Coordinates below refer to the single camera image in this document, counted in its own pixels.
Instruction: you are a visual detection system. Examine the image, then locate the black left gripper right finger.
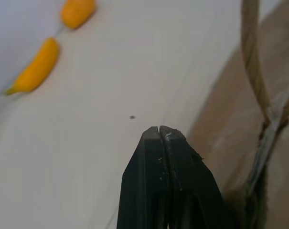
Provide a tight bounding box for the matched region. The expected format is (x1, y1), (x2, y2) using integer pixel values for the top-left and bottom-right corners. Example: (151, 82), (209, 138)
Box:
(159, 125), (235, 229)

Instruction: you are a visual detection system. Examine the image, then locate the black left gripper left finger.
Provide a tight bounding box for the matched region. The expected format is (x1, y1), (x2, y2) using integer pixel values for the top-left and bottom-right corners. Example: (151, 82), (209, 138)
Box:
(116, 125), (171, 229)

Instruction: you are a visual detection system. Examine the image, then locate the brown paper bag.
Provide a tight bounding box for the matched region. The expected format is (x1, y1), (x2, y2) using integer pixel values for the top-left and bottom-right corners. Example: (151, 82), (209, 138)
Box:
(186, 0), (289, 229)

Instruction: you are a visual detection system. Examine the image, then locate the yellow toy banana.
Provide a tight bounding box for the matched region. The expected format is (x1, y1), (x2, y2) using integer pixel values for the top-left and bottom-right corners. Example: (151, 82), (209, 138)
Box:
(4, 37), (61, 96)

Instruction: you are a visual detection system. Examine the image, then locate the yellow toy mango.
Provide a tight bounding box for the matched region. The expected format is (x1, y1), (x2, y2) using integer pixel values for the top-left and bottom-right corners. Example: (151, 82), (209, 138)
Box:
(60, 0), (97, 31)

